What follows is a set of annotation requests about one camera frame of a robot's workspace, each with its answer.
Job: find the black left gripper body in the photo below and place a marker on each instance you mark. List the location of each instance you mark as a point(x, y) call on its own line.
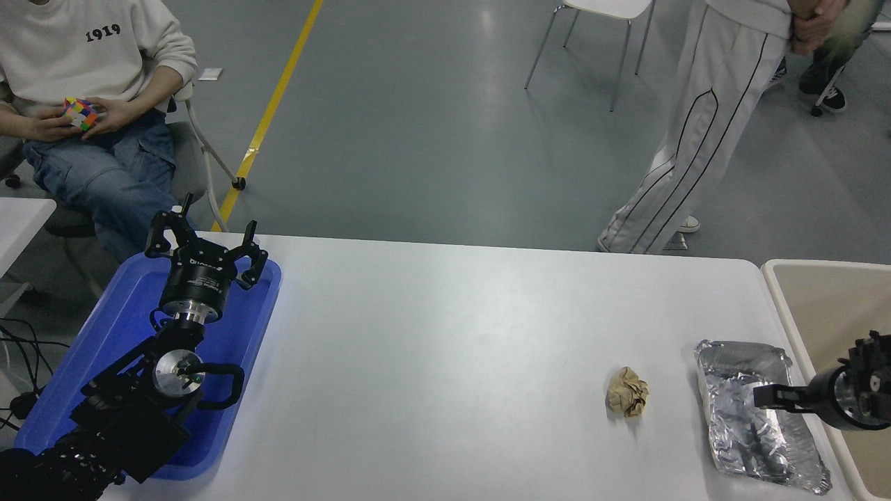
point(198, 282)

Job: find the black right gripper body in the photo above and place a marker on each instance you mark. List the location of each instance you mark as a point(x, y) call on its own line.
point(827, 396)

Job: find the foil plate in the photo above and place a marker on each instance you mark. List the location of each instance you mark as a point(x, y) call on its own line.
point(738, 431)

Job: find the multicolour puzzle cube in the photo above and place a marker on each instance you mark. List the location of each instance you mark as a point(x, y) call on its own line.
point(80, 113)

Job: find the person's left forearm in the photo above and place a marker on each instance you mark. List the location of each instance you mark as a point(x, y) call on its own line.
point(159, 90)

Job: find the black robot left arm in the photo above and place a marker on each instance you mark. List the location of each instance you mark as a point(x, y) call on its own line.
point(125, 417)

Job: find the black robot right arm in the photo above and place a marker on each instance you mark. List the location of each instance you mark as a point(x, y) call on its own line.
point(873, 362)

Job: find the person's right forearm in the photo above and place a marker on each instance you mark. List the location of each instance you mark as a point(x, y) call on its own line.
point(14, 122)

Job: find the person's left hand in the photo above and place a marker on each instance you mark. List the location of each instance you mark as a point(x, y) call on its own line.
point(821, 12)
point(122, 113)

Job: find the person's right hand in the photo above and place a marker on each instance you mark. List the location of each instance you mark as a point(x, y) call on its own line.
point(807, 38)
point(50, 125)

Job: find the blue plastic tray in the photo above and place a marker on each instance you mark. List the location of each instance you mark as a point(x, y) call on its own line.
point(237, 334)

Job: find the grey swivel chair white legs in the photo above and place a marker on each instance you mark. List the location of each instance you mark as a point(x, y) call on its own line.
point(188, 160)

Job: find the large pale bin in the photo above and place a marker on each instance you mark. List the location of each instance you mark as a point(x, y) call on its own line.
point(821, 306)

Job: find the crumpled tan paper ball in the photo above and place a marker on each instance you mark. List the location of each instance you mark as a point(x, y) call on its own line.
point(628, 393)

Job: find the yellow floor tape line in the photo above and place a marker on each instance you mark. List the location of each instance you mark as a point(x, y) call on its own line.
point(271, 104)

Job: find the small white table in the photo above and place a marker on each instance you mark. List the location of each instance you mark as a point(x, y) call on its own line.
point(21, 223)

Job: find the person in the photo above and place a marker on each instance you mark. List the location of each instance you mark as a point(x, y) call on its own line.
point(828, 94)
point(76, 62)
point(710, 125)

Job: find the white chair with metal legs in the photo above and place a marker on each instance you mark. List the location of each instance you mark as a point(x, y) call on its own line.
point(612, 5)

